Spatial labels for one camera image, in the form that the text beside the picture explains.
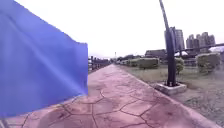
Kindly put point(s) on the raised bridge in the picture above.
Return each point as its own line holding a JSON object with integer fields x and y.
{"x": 213, "y": 45}

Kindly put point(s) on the group of tall buildings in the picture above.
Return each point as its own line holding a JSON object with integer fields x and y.
{"x": 201, "y": 40}

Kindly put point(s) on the concrete pole base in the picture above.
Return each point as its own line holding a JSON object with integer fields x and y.
{"x": 170, "y": 89}

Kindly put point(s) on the red stone paved path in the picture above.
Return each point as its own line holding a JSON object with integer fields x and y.
{"x": 113, "y": 88}

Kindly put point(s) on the row of trimmed hedges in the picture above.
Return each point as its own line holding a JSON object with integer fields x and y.
{"x": 148, "y": 63}

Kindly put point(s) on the low dark building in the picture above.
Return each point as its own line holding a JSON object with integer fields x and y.
{"x": 155, "y": 53}

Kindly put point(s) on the distant trees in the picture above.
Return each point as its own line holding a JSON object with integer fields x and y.
{"x": 129, "y": 57}

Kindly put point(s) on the grass strip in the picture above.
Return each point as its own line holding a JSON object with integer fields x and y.
{"x": 203, "y": 93}

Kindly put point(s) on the dark lamp post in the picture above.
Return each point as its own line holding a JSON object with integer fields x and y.
{"x": 171, "y": 60}

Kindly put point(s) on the dark wooden fence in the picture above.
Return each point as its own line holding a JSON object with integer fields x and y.
{"x": 95, "y": 63}

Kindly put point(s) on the blue cloth flag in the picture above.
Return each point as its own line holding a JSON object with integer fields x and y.
{"x": 33, "y": 66}

